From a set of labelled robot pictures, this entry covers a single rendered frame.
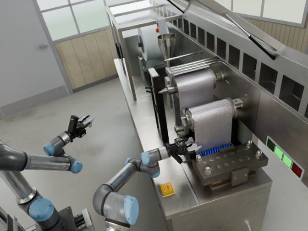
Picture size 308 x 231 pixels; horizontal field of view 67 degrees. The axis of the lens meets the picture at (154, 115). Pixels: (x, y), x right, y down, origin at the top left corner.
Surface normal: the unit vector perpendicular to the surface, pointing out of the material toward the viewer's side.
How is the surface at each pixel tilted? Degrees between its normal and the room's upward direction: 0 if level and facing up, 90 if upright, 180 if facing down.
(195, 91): 92
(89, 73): 90
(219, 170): 0
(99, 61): 90
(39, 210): 8
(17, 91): 90
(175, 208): 0
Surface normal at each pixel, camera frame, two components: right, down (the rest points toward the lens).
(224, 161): -0.15, -0.80
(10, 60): 0.47, 0.46
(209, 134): 0.25, 0.54
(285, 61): -0.96, 0.26
